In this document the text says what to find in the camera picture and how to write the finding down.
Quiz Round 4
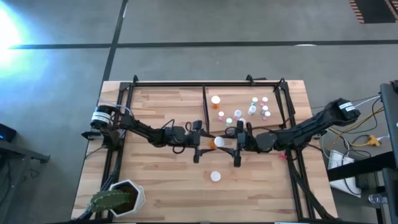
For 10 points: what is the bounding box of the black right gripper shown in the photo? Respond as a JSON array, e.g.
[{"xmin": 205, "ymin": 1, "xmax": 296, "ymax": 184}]
[{"xmin": 217, "ymin": 120, "xmax": 259, "ymax": 168}]

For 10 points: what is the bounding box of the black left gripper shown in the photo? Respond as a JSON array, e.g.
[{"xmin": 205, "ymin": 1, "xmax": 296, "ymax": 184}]
[{"xmin": 183, "ymin": 120, "xmax": 218, "ymax": 164}]

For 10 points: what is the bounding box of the wooden shelf black metal frame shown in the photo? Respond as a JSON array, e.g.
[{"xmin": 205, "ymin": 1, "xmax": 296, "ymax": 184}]
[{"xmin": 201, "ymin": 85, "xmax": 292, "ymax": 133}]

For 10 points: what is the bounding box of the white hexagonal plant pot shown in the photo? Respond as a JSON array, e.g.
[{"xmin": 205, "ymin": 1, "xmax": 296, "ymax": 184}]
[{"xmin": 108, "ymin": 179, "xmax": 146, "ymax": 218}]

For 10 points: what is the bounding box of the white power strip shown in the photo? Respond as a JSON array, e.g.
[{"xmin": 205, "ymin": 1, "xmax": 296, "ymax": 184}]
[{"xmin": 328, "ymin": 149, "xmax": 363, "ymax": 199}]

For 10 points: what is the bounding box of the green cactus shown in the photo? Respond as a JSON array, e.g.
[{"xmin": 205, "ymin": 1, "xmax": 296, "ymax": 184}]
[{"xmin": 90, "ymin": 189, "xmax": 131, "ymax": 213}]

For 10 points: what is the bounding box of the clear plastic water bottle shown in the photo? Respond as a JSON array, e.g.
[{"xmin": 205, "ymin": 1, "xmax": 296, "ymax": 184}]
[{"xmin": 368, "ymin": 193, "xmax": 388, "ymax": 205}]

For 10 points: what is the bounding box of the black desk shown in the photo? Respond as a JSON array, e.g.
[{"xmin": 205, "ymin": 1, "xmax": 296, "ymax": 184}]
[{"xmin": 326, "ymin": 81, "xmax": 398, "ymax": 224}]

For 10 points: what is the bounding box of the black metal stand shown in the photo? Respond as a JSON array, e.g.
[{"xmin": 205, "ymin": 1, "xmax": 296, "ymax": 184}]
[{"xmin": 0, "ymin": 139, "xmax": 51, "ymax": 224}]

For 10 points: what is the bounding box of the black floor mat striped edge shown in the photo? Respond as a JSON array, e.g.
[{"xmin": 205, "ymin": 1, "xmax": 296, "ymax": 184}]
[{"xmin": 348, "ymin": 0, "xmax": 398, "ymax": 25}]

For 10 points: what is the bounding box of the black device blue light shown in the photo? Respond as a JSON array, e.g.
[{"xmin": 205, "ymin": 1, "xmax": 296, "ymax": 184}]
[{"xmin": 0, "ymin": 123, "xmax": 18, "ymax": 144}]

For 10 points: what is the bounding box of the black metal table frame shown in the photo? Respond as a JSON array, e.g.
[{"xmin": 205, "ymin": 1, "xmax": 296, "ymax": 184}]
[{"xmin": 81, "ymin": 73, "xmax": 336, "ymax": 223}]

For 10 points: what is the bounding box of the yellow extension cord plug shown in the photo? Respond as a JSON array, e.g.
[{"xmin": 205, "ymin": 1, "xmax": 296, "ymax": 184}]
[{"xmin": 350, "ymin": 134, "xmax": 382, "ymax": 148}]

